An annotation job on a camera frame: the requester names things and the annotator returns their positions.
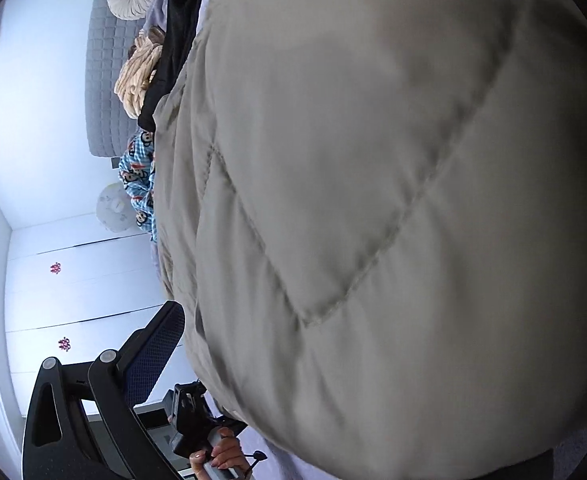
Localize beige striped fleece garment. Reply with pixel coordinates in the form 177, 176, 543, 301
114, 27, 167, 121

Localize white wardrobe doors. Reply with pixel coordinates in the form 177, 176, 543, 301
4, 215, 199, 411

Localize black folded garment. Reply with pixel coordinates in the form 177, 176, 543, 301
138, 0, 209, 133

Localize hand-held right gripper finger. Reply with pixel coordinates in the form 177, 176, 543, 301
22, 301, 187, 480

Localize grey quilted headboard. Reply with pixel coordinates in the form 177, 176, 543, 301
84, 0, 147, 158

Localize beige puffer jacket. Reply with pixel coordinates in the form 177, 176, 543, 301
151, 0, 587, 480

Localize blue cartoon printed cloth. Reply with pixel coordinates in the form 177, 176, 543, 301
118, 129, 160, 246

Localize person's left hand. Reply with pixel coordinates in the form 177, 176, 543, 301
190, 436, 249, 480

